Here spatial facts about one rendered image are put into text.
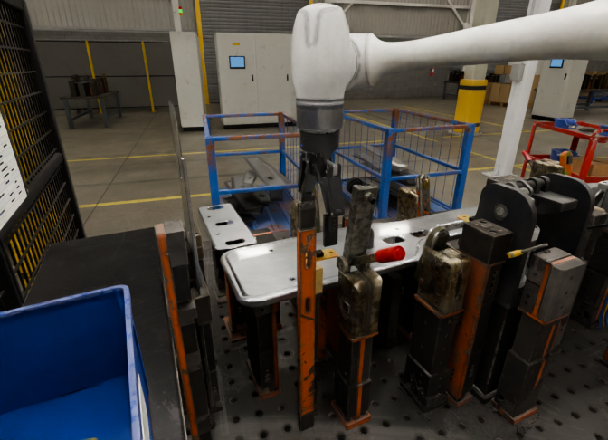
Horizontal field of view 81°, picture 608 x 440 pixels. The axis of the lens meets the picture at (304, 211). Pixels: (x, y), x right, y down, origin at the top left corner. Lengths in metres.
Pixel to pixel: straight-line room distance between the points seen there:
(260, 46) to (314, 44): 7.98
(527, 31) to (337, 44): 0.28
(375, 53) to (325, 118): 0.19
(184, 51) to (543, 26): 8.02
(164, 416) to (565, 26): 0.71
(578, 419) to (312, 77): 0.89
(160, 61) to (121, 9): 2.95
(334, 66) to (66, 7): 14.63
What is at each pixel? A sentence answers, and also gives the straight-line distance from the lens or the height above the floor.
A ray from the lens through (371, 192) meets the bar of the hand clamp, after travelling 0.59.
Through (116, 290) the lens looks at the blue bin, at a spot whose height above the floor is 1.16.
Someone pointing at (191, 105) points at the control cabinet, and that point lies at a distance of 8.48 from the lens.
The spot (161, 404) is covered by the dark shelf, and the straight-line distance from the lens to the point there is 0.50.
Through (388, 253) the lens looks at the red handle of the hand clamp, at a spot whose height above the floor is 1.14.
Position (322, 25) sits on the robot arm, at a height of 1.45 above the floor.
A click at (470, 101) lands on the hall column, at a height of 0.68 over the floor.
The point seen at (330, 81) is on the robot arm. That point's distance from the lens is 0.65.
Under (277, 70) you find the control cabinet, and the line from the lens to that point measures 8.70.
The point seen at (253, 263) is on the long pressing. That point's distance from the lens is 0.78.
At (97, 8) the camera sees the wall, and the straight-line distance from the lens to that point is 14.98.
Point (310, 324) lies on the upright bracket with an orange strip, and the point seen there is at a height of 0.97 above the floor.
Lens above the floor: 1.40
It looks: 23 degrees down
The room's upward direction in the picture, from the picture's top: straight up
